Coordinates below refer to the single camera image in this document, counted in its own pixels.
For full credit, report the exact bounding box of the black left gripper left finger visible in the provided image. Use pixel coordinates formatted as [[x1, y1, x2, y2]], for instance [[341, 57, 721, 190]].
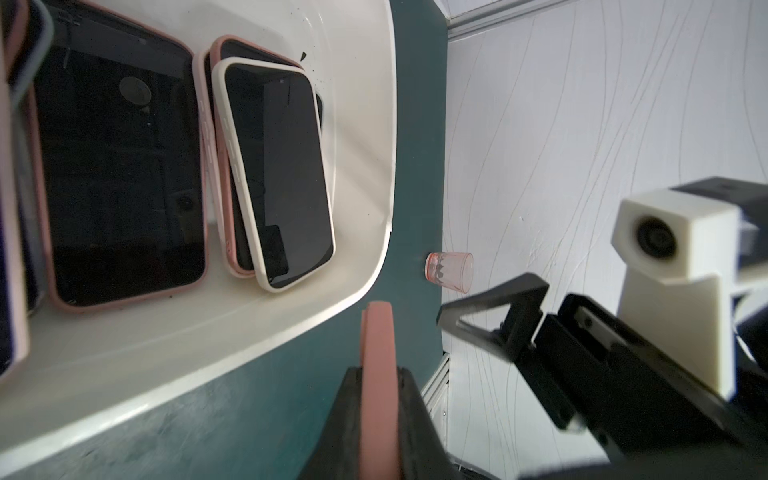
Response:
[[298, 367, 362, 480]]

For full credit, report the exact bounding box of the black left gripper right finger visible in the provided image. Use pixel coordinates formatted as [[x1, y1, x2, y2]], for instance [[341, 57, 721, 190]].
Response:
[[397, 367, 461, 480]]

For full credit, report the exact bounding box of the cream case phone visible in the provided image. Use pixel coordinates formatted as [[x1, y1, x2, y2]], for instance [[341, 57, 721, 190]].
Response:
[[212, 57, 336, 293]]

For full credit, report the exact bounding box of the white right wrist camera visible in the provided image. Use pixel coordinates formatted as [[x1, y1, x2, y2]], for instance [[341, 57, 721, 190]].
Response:
[[612, 177, 767, 400]]

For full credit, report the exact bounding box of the dark pink case phone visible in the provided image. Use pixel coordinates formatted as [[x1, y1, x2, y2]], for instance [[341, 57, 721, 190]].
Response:
[[192, 35, 300, 278]]

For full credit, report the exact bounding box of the white plastic storage box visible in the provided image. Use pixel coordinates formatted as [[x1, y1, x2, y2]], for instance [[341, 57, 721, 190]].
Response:
[[1, 1, 397, 476]]

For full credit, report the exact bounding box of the black phone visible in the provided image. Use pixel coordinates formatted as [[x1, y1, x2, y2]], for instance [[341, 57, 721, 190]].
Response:
[[32, 1, 208, 312], [1, 1, 54, 379]]

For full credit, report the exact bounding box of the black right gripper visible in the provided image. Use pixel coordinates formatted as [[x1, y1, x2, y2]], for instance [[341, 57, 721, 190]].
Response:
[[436, 273, 767, 459]]

